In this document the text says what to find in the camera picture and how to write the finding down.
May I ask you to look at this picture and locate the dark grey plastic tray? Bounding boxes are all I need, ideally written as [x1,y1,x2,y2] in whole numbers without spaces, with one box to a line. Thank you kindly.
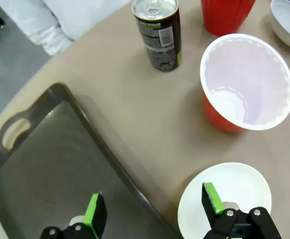
[0,82,178,239]

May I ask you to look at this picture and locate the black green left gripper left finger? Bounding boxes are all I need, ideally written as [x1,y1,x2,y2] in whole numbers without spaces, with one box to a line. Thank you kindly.
[40,191,108,239]

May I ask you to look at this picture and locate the red plastic cup white inside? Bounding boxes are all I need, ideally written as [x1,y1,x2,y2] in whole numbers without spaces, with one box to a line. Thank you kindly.
[200,0,257,37]
[199,33,290,133]

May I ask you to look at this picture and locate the person's white clothing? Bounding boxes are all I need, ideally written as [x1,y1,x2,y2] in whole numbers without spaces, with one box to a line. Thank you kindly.
[0,0,138,56]

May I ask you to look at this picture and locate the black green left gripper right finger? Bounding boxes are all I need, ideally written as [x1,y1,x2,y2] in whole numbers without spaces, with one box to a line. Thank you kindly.
[201,182,283,239]

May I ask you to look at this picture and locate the black beverage can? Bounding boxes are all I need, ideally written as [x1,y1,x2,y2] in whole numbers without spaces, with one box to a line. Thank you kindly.
[131,0,182,72]

